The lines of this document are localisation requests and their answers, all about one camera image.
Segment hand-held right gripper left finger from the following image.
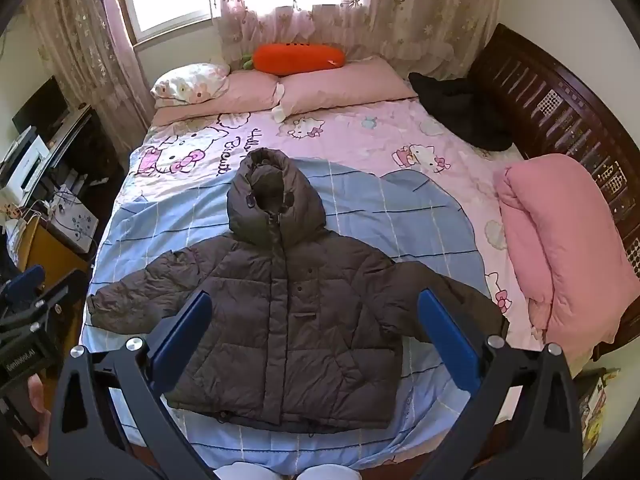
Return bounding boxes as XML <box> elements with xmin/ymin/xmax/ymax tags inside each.
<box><xmin>47</xmin><ymin>290</ymin><xmax>216</xmax><ymax>480</ymax></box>

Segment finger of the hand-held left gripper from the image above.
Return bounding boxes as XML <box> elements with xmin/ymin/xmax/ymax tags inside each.
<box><xmin>0</xmin><ymin>265</ymin><xmax>47</xmax><ymax>311</ymax></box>
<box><xmin>20</xmin><ymin>269</ymin><xmax>90</xmax><ymax>331</ymax></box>

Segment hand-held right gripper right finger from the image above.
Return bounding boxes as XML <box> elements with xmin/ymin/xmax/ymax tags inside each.
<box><xmin>417</xmin><ymin>289</ymin><xmax>586</xmax><ymax>480</ymax></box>

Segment brown puffer jacket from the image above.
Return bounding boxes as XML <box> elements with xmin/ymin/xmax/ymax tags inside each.
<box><xmin>86</xmin><ymin>147</ymin><xmax>511</xmax><ymax>433</ymax></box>

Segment person's left hand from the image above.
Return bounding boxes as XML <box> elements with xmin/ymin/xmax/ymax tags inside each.
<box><xmin>26</xmin><ymin>376</ymin><xmax>52</xmax><ymax>455</ymax></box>

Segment wooden stool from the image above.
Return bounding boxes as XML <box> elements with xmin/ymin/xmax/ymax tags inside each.
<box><xmin>19</xmin><ymin>219</ymin><xmax>92</xmax><ymax>291</ymax></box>

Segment white printer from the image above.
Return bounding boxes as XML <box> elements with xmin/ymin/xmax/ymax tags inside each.
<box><xmin>0</xmin><ymin>127</ymin><xmax>53</xmax><ymax>206</ymax></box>

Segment folded pink quilt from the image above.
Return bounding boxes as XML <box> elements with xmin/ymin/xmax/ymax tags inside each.
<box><xmin>492</xmin><ymin>154</ymin><xmax>640</xmax><ymax>361</ymax></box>

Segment blue checked blanket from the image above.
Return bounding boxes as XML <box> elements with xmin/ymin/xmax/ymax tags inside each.
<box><xmin>80</xmin><ymin>156</ymin><xmax>493</xmax><ymax>476</ymax></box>

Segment black desk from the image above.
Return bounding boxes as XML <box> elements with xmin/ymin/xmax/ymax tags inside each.
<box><xmin>45</xmin><ymin>105</ymin><xmax>127</xmax><ymax>196</ymax></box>

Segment person's left leg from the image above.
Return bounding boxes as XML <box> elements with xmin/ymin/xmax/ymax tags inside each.
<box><xmin>212</xmin><ymin>462</ymin><xmax>281</xmax><ymax>480</ymax></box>

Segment person's leg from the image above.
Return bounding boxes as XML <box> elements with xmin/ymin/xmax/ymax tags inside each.
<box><xmin>297</xmin><ymin>464</ymin><xmax>362</xmax><ymax>480</ymax></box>
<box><xmin>212</xmin><ymin>462</ymin><xmax>281</xmax><ymax>480</ymax></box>

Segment colourful books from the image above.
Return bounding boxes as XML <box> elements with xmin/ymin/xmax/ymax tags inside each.
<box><xmin>575</xmin><ymin>367</ymin><xmax>609</xmax><ymax>456</ymax></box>

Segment black monitor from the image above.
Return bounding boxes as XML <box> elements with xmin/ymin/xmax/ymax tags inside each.
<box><xmin>11</xmin><ymin>76</ymin><xmax>71</xmax><ymax>136</ymax></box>

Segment person's right leg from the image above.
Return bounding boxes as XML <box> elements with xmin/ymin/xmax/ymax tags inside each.
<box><xmin>297</xmin><ymin>464</ymin><xmax>362</xmax><ymax>480</ymax></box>

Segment pink cartoon bed sheet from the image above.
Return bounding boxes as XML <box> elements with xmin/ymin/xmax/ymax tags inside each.
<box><xmin>127</xmin><ymin>97</ymin><xmax>551</xmax><ymax>351</ymax></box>

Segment black garment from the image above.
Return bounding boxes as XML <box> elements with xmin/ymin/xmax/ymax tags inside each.
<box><xmin>408</xmin><ymin>72</ymin><xmax>516</xmax><ymax>151</ymax></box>

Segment small white cloth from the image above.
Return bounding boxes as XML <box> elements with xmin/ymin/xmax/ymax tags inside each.
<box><xmin>271</xmin><ymin>82</ymin><xmax>289</xmax><ymax>123</ymax></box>

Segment pink pillow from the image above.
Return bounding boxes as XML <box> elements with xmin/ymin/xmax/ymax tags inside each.
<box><xmin>152</xmin><ymin>71</ymin><xmax>281</xmax><ymax>123</ymax></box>
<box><xmin>277</xmin><ymin>56</ymin><xmax>418</xmax><ymax>118</ymax></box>

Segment floral white pillow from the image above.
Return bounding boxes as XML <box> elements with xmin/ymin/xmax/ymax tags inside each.
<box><xmin>151</xmin><ymin>62</ymin><xmax>231</xmax><ymax>108</ymax></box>

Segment floral lace curtain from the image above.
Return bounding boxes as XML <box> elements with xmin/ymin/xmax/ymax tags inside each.
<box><xmin>22</xmin><ymin>0</ymin><xmax>156</xmax><ymax>146</ymax></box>
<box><xmin>207</xmin><ymin>0</ymin><xmax>506</xmax><ymax>78</ymax></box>

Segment dark wooden headboard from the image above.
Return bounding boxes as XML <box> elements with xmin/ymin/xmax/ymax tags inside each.
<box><xmin>467</xmin><ymin>22</ymin><xmax>640</xmax><ymax>281</ymax></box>

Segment orange carrot plush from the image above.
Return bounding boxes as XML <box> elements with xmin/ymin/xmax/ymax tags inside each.
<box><xmin>240</xmin><ymin>42</ymin><xmax>347</xmax><ymax>78</ymax></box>

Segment white box with cables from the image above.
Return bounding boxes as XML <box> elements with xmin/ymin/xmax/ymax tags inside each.
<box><xmin>50</xmin><ymin>187</ymin><xmax>99</xmax><ymax>254</ymax></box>

